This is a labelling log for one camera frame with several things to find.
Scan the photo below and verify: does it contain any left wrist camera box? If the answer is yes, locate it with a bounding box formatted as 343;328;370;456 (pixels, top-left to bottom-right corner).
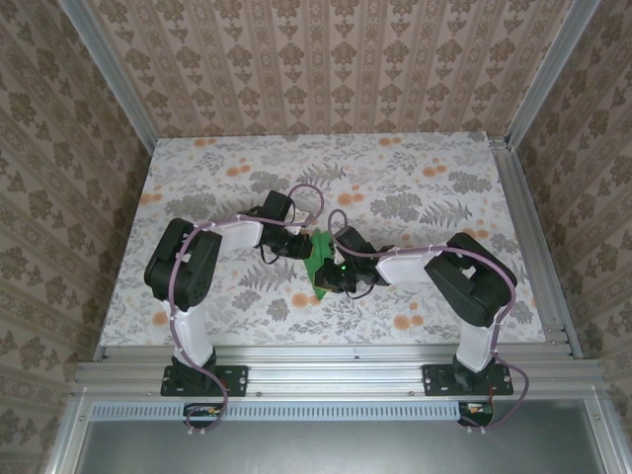
261;191;311;233

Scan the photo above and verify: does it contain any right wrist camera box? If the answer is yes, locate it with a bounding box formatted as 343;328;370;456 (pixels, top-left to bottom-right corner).
329;224;372;266

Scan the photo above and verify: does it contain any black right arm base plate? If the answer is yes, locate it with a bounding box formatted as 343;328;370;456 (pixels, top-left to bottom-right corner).
423;362;514;397

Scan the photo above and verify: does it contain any grey slotted cable duct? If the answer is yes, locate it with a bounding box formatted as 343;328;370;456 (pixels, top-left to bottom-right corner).
91;400;495;422

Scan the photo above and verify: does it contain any grey metal sheet panel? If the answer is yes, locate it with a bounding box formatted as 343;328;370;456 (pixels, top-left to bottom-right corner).
73;419;608;474

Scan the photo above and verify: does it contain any black connector with wires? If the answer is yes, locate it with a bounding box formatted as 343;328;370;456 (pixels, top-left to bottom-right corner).
183;402;224;430
457;401;495;429

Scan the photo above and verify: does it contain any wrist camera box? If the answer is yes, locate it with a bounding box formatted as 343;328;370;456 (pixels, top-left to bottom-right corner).
329;224;372;266
261;191;311;233

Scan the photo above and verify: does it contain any aluminium mounting rail beam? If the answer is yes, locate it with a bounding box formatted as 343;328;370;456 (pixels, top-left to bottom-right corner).
73;345;601;399

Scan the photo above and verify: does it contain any aluminium frame post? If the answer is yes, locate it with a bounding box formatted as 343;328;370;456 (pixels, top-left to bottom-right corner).
57;0;159;154
506;0;601;149

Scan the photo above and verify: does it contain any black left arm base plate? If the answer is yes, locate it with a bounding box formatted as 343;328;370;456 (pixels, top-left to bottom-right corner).
161;363;248;398

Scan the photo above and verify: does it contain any floral patterned table cover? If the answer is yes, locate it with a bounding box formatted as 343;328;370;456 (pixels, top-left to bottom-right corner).
98;131;549;347

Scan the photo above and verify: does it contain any green square paper sheet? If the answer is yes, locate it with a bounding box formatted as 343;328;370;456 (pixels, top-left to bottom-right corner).
303;229;342;301

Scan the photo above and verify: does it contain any aluminium side rail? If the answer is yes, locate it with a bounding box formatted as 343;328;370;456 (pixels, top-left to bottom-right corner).
488;137;585;360

